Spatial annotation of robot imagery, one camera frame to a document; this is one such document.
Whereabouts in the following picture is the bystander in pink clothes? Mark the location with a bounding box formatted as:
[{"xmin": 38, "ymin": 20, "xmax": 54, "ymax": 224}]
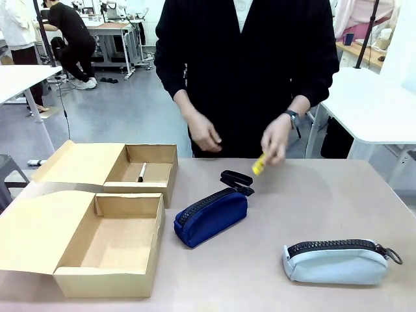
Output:
[{"xmin": 333, "ymin": 0, "xmax": 398, "ymax": 40}]

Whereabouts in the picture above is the person left hand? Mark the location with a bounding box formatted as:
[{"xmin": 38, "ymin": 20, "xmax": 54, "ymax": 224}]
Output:
[{"xmin": 261, "ymin": 113, "xmax": 295, "ymax": 166}]

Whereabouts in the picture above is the cardboard box holding marker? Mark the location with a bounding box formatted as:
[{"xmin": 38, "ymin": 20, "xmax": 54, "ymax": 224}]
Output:
[{"xmin": 30, "ymin": 140, "xmax": 179, "ymax": 209}]

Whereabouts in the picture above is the black bag under table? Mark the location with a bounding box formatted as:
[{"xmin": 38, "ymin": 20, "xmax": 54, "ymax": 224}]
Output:
[{"xmin": 320, "ymin": 116, "xmax": 355, "ymax": 160}]

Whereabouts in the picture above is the navy blue pencil case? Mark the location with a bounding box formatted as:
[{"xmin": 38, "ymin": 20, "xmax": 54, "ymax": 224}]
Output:
[{"xmin": 173, "ymin": 184, "xmax": 255, "ymax": 250}]

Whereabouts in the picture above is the black tripod pole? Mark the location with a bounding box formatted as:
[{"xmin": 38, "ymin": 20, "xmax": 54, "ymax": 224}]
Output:
[{"xmin": 32, "ymin": 0, "xmax": 59, "ymax": 68}]

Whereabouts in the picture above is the white table with round legs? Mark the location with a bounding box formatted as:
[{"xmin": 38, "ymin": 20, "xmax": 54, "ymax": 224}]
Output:
[{"xmin": 0, "ymin": 64, "xmax": 63, "ymax": 157}]

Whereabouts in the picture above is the black stapler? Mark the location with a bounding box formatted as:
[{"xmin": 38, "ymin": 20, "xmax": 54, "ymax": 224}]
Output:
[{"xmin": 220, "ymin": 169, "xmax": 255, "ymax": 189}]

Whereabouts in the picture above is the grey workbench with wooden top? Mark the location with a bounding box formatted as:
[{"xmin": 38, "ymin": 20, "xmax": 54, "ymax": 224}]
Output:
[{"xmin": 84, "ymin": 19, "xmax": 153, "ymax": 81}]

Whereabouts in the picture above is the person black sweater torso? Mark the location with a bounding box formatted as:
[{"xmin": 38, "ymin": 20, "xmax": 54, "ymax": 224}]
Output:
[{"xmin": 154, "ymin": 0, "xmax": 340, "ymax": 159}]

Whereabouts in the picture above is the light blue pencil case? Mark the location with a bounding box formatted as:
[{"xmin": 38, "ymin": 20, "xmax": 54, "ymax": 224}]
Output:
[{"xmin": 281, "ymin": 239, "xmax": 404, "ymax": 287}]

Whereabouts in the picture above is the yellow glue stick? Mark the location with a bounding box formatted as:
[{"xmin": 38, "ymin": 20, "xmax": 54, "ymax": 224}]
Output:
[{"xmin": 251, "ymin": 152, "xmax": 269, "ymax": 177}]

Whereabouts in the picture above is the wooden desk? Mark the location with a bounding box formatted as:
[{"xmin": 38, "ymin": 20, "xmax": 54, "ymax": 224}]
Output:
[{"xmin": 335, "ymin": 38, "xmax": 393, "ymax": 70}]

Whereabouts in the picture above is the person right forearm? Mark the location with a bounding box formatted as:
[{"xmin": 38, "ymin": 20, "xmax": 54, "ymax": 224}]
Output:
[{"xmin": 155, "ymin": 64, "xmax": 198, "ymax": 115}]

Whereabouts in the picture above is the grey plastic stool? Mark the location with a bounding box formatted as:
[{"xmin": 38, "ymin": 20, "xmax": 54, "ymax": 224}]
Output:
[{"xmin": 0, "ymin": 153, "xmax": 31, "ymax": 214}]

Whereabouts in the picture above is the bystander in black clothes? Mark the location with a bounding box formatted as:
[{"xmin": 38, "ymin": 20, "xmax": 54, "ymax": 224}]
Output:
[{"xmin": 41, "ymin": 0, "xmax": 98, "ymax": 90}]

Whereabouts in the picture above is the person left forearm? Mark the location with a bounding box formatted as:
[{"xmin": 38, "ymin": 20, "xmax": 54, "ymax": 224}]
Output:
[{"xmin": 285, "ymin": 64, "xmax": 340, "ymax": 115}]

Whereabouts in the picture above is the bystander in white jacket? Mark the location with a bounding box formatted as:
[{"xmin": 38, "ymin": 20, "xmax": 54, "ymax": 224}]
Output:
[{"xmin": 0, "ymin": 0, "xmax": 49, "ymax": 114}]

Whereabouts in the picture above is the black wristwatch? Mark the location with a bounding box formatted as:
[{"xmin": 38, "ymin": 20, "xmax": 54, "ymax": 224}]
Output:
[{"xmin": 283, "ymin": 109, "xmax": 302, "ymax": 139}]

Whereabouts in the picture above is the larger open cardboard box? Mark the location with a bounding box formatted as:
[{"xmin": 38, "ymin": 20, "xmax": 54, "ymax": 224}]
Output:
[{"xmin": 0, "ymin": 189, "xmax": 167, "ymax": 299}]

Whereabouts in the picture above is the black backpack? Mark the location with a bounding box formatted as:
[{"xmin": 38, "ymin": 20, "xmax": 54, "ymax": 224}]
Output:
[{"xmin": 49, "ymin": 36, "xmax": 71, "ymax": 62}]

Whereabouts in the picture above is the person right hand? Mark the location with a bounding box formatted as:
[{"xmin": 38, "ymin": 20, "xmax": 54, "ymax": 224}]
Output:
[{"xmin": 181, "ymin": 108, "xmax": 224, "ymax": 153}]

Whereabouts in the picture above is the white table with square legs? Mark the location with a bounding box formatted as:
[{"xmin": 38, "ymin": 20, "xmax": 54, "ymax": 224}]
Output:
[{"xmin": 305, "ymin": 66, "xmax": 416, "ymax": 186}]

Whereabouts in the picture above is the black floor cable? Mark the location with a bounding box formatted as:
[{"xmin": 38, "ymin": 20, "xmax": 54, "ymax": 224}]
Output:
[{"xmin": 55, "ymin": 75, "xmax": 73, "ymax": 144}]

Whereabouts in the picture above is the thin black stand pole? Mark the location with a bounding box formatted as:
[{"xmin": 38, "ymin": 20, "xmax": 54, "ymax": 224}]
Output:
[{"xmin": 354, "ymin": 0, "xmax": 382, "ymax": 70}]

